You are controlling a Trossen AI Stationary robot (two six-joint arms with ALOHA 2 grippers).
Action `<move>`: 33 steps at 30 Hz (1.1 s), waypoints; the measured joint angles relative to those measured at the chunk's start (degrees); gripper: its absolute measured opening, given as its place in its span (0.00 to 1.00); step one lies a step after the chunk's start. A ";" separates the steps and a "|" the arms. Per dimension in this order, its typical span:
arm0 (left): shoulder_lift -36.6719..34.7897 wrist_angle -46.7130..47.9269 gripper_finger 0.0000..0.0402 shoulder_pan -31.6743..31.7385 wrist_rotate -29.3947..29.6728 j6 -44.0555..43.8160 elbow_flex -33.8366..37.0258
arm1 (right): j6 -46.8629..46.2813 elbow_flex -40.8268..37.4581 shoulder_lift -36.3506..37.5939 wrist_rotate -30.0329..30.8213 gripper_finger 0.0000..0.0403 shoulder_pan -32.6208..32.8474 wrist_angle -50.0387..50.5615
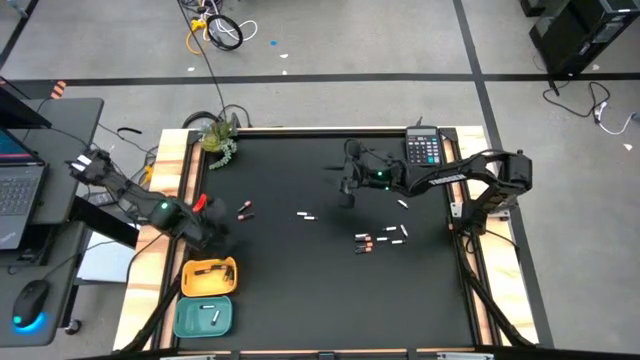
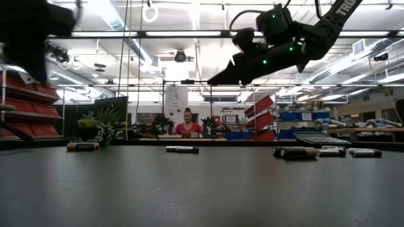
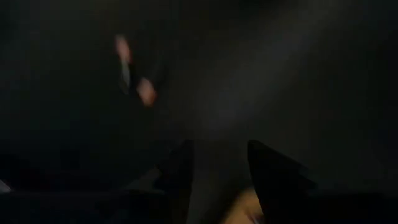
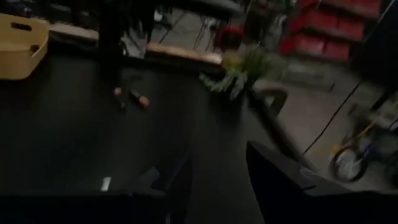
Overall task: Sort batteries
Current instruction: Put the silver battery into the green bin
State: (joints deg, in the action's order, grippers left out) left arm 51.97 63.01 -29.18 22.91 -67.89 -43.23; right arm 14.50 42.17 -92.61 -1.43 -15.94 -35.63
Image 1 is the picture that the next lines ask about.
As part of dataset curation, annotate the black monitor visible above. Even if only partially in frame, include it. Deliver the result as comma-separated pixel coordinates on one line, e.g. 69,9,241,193
0,77,53,130

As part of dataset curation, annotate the teal plastic tray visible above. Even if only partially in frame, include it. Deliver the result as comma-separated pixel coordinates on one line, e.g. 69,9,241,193
172,295,234,340

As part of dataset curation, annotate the white floor cable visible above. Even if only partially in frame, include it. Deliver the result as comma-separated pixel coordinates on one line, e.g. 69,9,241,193
214,18,259,44

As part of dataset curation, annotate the thick black cable loop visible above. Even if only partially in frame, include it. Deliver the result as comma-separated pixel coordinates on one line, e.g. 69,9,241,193
180,103,253,130

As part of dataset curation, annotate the yellow cable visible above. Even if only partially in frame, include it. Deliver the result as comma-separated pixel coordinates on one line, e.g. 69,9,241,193
185,18,209,56

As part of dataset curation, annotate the white sheet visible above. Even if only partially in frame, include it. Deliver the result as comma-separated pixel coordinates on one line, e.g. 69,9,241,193
76,232,140,285

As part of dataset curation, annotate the white cable with plug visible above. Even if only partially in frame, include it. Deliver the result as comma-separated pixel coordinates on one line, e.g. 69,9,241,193
592,101,640,136

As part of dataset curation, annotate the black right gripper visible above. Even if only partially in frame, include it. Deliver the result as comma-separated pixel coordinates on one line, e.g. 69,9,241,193
338,139,406,210

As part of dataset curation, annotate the coiled black cable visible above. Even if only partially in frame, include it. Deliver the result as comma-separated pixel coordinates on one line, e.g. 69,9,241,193
205,13,245,52

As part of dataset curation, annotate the black floor cable with plug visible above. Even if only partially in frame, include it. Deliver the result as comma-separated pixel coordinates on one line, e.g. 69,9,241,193
542,79,612,119

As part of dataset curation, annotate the long black floor cable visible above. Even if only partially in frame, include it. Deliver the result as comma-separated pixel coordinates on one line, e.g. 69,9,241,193
175,0,229,124

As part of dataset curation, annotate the dark grey desk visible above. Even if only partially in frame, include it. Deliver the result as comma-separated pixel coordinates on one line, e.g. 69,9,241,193
0,97,105,349

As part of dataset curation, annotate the black laptop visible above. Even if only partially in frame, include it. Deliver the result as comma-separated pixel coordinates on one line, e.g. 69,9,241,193
0,127,50,251

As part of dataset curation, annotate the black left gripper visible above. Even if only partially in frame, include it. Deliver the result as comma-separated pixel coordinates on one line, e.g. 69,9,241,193
187,197,230,251

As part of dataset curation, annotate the black desk calculator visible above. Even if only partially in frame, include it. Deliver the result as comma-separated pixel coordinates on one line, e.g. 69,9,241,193
403,125,443,168

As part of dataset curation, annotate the black desk leg bar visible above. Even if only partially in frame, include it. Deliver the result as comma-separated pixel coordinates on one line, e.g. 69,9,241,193
69,196,140,250

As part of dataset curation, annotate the yellow plastic tray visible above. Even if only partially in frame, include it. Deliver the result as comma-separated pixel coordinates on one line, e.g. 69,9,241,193
179,256,239,299

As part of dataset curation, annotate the black computer mouse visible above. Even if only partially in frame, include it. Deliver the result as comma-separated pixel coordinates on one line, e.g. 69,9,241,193
10,279,51,330

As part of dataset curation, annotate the small black box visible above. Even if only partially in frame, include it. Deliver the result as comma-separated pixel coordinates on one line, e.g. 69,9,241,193
519,0,547,18

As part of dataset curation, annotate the potted green succulent plant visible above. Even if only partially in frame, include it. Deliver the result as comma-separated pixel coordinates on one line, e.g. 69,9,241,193
198,119,239,172

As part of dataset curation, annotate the light wooden table board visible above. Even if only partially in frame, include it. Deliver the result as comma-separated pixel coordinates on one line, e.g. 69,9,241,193
442,125,540,346
112,128,204,351

